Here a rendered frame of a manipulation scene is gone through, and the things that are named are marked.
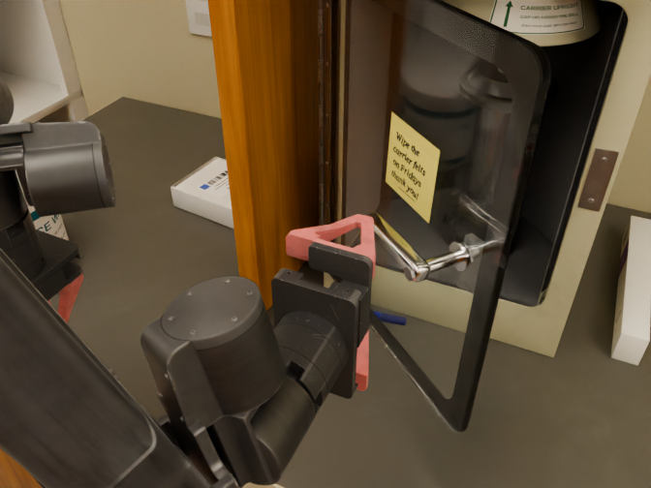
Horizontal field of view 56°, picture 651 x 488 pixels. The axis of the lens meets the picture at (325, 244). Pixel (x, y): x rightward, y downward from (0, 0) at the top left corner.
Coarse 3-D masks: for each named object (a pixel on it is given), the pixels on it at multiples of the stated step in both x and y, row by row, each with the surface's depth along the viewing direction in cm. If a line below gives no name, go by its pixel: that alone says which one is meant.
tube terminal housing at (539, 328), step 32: (608, 0) 52; (640, 0) 51; (640, 32) 52; (640, 64) 54; (608, 96) 56; (640, 96) 55; (608, 128) 58; (576, 192) 66; (608, 192) 62; (576, 224) 65; (576, 256) 67; (576, 288) 70; (512, 320) 76; (544, 320) 74; (544, 352) 77
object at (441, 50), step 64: (384, 0) 52; (384, 64) 54; (448, 64) 46; (512, 64) 40; (384, 128) 58; (448, 128) 48; (512, 128) 42; (384, 192) 61; (448, 192) 51; (512, 192) 43; (384, 256) 65; (384, 320) 70; (448, 320) 57; (448, 384) 60
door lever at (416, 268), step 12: (372, 216) 55; (384, 228) 54; (384, 240) 53; (396, 240) 52; (396, 252) 51; (408, 252) 51; (456, 252) 51; (408, 264) 50; (420, 264) 50; (432, 264) 50; (444, 264) 51; (456, 264) 52; (468, 264) 51; (408, 276) 50; (420, 276) 50
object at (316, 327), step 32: (288, 288) 43; (320, 288) 42; (352, 288) 42; (288, 320) 43; (320, 320) 43; (352, 320) 42; (288, 352) 40; (320, 352) 41; (352, 352) 44; (320, 384) 40; (352, 384) 46
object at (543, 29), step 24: (456, 0) 61; (480, 0) 59; (504, 0) 58; (528, 0) 58; (552, 0) 58; (576, 0) 58; (504, 24) 59; (528, 24) 58; (552, 24) 58; (576, 24) 59; (600, 24) 62
